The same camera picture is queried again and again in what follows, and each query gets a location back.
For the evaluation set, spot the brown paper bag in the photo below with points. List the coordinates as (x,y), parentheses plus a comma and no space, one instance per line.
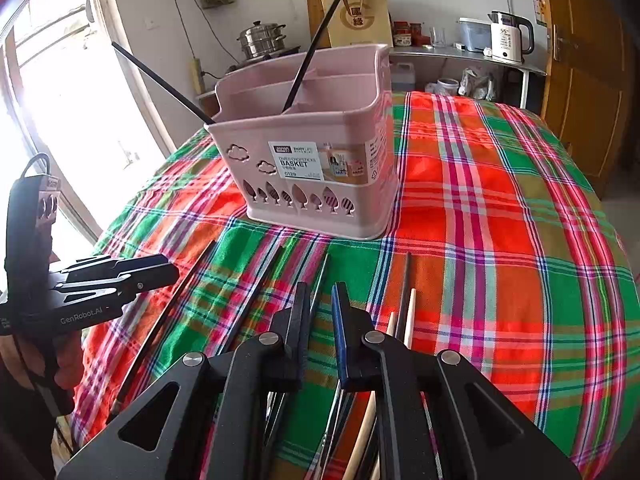
(365,20)

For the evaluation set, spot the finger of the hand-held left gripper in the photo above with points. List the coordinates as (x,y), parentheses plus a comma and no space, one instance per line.
(155,270)
(100,294)

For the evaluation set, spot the black chopstick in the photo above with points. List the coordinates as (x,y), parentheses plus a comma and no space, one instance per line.
(405,295)
(257,292)
(160,80)
(320,35)

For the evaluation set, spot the wall power strip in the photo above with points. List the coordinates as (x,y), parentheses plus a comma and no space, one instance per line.
(196,77)

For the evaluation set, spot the person's left hand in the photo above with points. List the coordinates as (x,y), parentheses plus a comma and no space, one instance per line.
(67,362)

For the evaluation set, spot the gas stove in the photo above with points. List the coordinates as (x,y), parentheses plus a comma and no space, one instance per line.
(237,67)

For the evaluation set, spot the drinking glass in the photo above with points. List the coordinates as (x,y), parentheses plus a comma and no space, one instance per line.
(438,37)

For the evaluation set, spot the wooden door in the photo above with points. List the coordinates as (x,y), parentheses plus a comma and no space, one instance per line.
(585,85)

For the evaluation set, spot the white electric kettle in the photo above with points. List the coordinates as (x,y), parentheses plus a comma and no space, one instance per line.
(505,40)

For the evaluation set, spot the white plastic jug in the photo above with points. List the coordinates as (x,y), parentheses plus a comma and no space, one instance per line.
(402,77)

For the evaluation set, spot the red lidded jar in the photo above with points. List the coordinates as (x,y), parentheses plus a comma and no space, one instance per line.
(420,32)
(402,32)

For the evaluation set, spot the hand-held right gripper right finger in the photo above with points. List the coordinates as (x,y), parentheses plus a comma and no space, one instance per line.
(342,340)

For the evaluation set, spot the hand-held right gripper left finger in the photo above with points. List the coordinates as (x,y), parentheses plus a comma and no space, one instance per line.
(300,330)

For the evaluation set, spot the crumpled plastic bag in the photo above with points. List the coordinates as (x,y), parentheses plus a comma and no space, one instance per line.
(475,85)

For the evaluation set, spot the plaid tablecloth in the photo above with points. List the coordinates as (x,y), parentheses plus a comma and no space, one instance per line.
(475,260)

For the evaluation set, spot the clear plastic water pitcher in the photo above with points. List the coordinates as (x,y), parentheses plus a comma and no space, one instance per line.
(472,35)

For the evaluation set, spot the stainless steel steamer pot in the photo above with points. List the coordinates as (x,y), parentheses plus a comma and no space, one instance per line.
(260,40)

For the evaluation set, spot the pink plastic utensil basket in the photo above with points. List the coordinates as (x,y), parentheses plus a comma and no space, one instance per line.
(320,200)

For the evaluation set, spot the white round container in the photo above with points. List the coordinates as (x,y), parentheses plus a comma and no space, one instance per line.
(448,86)

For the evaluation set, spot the metal side table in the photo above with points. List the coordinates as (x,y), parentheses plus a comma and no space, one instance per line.
(450,53)

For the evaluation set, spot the window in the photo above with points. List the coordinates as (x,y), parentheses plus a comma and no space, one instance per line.
(75,110)

